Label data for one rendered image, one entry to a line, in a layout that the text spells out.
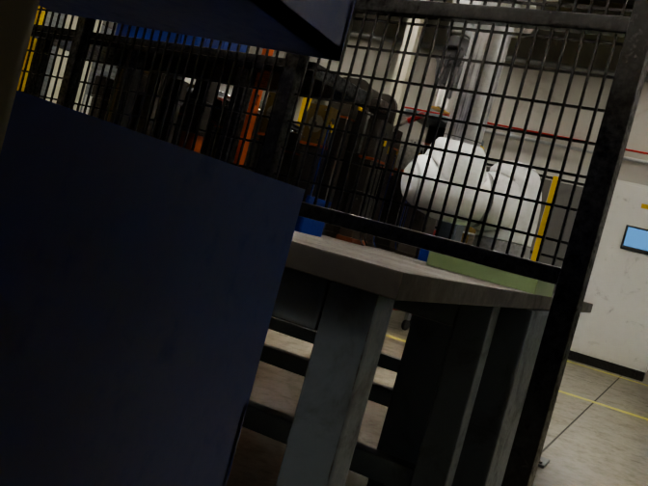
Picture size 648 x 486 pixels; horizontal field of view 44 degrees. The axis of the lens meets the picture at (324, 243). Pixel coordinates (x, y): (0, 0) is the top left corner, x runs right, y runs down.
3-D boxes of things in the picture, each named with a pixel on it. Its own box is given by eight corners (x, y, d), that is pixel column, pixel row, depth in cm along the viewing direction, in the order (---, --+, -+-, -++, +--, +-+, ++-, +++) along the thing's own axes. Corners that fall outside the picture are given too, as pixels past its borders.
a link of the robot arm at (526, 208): (544, 250, 216) (562, 170, 215) (485, 235, 210) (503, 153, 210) (511, 244, 231) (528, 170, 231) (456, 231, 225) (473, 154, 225)
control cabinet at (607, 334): (565, 359, 864) (626, 138, 858) (572, 356, 913) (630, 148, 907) (643, 382, 831) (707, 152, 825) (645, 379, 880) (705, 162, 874)
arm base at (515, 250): (530, 269, 231) (535, 250, 231) (531, 268, 210) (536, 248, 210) (468, 255, 236) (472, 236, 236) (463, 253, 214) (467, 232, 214)
